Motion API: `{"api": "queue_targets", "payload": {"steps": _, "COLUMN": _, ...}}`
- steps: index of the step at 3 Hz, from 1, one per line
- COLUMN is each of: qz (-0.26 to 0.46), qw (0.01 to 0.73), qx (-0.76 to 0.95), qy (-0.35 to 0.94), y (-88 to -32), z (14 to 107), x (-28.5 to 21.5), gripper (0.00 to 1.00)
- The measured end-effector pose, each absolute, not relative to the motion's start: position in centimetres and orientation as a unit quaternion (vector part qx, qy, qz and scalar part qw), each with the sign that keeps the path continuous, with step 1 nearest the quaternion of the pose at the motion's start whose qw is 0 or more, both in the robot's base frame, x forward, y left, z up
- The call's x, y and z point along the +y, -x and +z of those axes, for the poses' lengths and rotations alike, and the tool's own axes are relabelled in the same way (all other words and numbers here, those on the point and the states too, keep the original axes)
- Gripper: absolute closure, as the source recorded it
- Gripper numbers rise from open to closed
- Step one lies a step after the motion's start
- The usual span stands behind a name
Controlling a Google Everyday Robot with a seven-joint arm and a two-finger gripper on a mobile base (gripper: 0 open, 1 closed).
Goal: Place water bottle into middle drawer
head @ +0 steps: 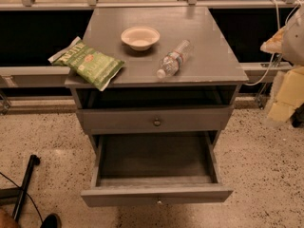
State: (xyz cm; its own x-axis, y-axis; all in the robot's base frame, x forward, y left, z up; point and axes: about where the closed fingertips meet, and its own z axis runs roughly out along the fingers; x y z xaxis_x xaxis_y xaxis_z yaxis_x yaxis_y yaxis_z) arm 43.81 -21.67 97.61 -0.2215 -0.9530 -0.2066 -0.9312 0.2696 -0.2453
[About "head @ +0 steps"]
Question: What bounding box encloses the white cable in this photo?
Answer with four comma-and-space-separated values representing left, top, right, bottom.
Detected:
242, 0, 283, 87

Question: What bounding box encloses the green chip bag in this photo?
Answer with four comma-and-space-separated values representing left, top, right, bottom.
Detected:
48, 37, 124, 91

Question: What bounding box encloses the black metal stand leg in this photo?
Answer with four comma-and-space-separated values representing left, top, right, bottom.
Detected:
0, 155, 40, 222

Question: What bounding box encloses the clear plastic water bottle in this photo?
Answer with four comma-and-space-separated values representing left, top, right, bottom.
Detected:
157, 40, 192, 79

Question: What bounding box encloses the black floor cable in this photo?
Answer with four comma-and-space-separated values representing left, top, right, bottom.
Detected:
0, 171, 44, 223

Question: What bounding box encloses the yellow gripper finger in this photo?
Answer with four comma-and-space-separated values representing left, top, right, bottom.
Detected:
267, 66, 304, 123
260, 27, 285, 53

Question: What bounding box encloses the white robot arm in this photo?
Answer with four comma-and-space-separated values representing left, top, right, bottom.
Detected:
260, 7, 304, 122

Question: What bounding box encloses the metal railing frame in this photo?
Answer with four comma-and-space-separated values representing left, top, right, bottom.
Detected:
0, 0, 304, 116

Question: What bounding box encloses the grey open lower drawer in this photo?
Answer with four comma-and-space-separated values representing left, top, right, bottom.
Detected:
82, 132, 233, 207

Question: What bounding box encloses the grey upper drawer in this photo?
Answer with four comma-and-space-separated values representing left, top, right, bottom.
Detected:
76, 106, 233, 135

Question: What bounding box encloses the grey wooden nightstand cabinet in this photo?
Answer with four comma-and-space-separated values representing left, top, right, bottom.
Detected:
66, 7, 248, 147

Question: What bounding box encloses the white paper bowl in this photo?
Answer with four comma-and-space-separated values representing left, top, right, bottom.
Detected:
121, 27, 161, 51

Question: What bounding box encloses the black shoe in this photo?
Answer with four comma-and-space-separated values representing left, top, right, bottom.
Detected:
40, 214, 62, 228

